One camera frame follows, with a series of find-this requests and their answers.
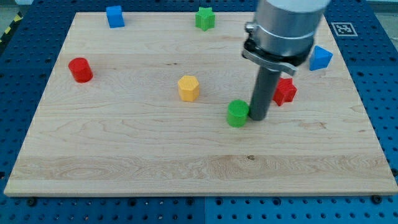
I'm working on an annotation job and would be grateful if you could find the red star block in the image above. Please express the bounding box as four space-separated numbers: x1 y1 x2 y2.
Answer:
273 78 297 106

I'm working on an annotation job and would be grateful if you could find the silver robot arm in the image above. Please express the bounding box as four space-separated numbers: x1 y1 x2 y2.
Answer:
242 0 330 76

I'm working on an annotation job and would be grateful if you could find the green star block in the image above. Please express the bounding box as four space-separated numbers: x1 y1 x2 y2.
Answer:
195 7 215 31

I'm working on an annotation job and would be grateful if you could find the yellow hexagon block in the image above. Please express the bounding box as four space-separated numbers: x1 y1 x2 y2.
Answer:
177 75 200 102

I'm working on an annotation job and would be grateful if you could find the green cylinder block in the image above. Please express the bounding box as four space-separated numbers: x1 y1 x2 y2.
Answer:
226 100 249 128

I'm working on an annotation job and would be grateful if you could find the wooden board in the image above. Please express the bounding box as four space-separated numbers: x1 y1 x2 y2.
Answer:
4 12 397 197

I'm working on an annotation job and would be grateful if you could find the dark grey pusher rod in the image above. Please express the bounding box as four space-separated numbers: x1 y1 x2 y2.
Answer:
249 67 280 121

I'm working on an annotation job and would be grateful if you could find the red cylinder block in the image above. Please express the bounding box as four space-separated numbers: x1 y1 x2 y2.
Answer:
68 57 93 83

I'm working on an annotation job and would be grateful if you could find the blue cube block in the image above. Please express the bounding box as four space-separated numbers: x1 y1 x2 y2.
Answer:
106 6 125 28

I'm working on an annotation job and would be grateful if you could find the blue triangle block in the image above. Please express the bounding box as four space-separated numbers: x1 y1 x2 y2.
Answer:
309 45 333 71

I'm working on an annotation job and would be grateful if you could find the white fiducial marker tag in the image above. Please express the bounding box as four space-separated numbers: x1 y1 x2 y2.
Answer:
331 22 358 37

